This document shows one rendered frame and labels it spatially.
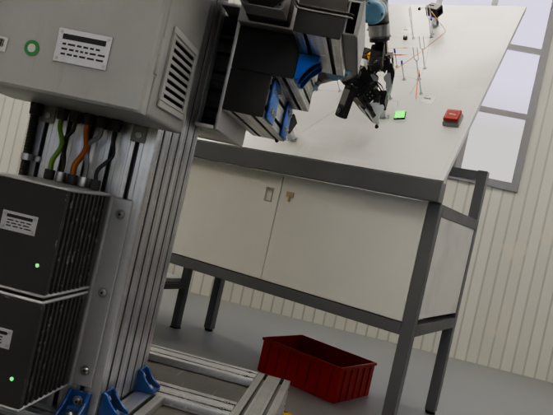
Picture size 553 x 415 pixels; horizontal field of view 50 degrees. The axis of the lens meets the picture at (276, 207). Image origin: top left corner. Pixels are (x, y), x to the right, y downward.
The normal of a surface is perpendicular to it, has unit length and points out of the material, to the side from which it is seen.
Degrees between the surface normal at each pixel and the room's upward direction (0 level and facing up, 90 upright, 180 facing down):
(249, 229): 90
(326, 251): 90
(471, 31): 53
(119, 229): 90
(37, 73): 90
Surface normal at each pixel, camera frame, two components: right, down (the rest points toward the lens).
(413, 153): -0.26, -0.68
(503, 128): -0.14, -0.04
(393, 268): -0.49, -0.11
